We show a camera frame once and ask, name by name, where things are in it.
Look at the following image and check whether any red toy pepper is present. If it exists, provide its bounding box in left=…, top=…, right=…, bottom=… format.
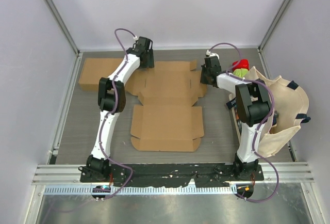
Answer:
left=232, top=59, right=250, bottom=71

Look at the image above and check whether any brown cardboard box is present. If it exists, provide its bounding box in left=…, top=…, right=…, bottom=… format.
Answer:
left=78, top=58, right=123, bottom=92
left=125, top=60, right=207, bottom=152

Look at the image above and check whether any white slotted cable duct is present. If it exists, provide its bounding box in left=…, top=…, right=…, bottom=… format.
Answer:
left=44, top=184, right=237, bottom=196

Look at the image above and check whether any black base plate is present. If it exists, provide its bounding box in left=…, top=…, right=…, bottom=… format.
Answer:
left=78, top=163, right=264, bottom=188

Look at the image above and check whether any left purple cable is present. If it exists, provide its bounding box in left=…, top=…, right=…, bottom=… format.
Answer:
left=103, top=28, right=139, bottom=200

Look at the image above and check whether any green toy cabbage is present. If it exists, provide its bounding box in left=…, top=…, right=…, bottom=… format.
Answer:
left=233, top=68, right=249, bottom=78

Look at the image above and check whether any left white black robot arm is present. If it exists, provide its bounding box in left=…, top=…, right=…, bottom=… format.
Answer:
left=78, top=36, right=154, bottom=183

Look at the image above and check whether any beige tote bag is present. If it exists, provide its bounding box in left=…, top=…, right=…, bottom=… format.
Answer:
left=237, top=67, right=309, bottom=163

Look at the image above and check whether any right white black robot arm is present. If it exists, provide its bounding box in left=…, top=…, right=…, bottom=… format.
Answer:
left=200, top=55, right=274, bottom=180

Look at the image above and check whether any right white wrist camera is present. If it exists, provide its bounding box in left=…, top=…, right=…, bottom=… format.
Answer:
left=205, top=50, right=220, bottom=59

